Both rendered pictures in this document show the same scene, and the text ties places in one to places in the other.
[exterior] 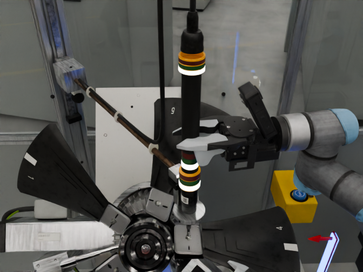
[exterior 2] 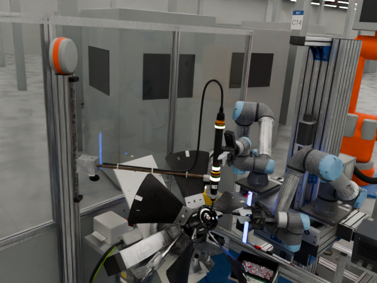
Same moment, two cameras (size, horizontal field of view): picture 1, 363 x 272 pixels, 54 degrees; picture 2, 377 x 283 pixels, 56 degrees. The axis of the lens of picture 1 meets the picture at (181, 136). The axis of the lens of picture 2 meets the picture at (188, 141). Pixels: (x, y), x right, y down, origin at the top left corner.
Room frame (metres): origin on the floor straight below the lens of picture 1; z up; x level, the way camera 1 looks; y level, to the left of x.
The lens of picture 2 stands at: (-0.40, 1.19, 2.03)
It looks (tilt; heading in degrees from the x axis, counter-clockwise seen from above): 18 degrees down; 313
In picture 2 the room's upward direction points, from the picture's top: 4 degrees clockwise
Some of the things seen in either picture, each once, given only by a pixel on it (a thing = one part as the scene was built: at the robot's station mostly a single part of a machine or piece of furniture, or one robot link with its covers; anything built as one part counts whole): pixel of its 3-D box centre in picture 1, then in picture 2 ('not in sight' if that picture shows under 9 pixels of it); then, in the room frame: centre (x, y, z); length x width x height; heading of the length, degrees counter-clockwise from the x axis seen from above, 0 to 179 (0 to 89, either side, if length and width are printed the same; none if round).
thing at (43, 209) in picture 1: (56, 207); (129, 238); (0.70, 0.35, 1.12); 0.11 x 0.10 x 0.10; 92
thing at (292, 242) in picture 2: not in sight; (290, 237); (0.24, -0.29, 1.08); 0.11 x 0.08 x 0.11; 170
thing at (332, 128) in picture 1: (324, 129); (241, 145); (0.59, -0.29, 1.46); 0.11 x 0.08 x 0.09; 102
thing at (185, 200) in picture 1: (190, 136); (217, 155); (0.54, -0.02, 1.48); 0.04 x 0.04 x 0.46
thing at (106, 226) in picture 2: not in sight; (108, 228); (1.11, 0.19, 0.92); 0.17 x 0.16 x 0.11; 2
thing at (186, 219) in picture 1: (186, 194); (212, 186); (0.54, -0.01, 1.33); 0.09 x 0.07 x 0.10; 37
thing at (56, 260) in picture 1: (50, 267); (157, 261); (0.53, 0.33, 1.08); 0.07 x 0.04 x 0.06; 102
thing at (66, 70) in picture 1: (69, 74); (86, 164); (1.04, 0.36, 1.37); 0.10 x 0.07 x 0.08; 37
